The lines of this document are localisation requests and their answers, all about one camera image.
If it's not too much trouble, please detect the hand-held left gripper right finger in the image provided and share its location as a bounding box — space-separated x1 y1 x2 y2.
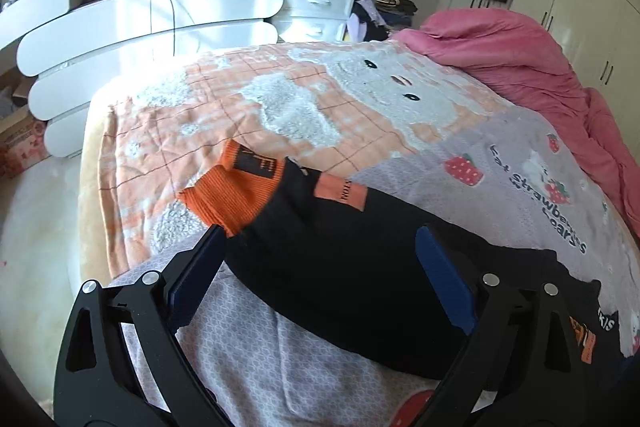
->
415 224 601 427

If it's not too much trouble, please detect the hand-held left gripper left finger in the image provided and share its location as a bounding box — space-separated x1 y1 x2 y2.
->
52 223 236 427

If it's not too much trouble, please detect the black sweater with orange cuffs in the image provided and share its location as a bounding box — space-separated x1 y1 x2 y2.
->
176 139 640 380

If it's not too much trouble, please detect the pile of clothes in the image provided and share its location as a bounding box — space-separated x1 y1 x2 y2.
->
347 0 418 44

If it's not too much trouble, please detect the lilac strawberry printed bed sheet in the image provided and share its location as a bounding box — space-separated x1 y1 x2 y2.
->
107 107 640 427

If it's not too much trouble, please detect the beige fleece blanket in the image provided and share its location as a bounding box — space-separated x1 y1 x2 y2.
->
79 97 132 290

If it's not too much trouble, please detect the orange checked bear plush blanket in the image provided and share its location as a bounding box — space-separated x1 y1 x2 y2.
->
95 42 516 278

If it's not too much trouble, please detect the cardboard box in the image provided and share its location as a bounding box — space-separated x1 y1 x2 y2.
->
0 104 51 180

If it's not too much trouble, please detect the pink duvet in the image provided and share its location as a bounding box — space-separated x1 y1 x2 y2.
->
390 8 640 253

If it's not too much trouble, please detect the white curved vanity desk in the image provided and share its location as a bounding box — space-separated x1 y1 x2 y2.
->
0 0 286 160

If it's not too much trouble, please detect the black cable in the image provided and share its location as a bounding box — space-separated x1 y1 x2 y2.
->
162 0 180 58

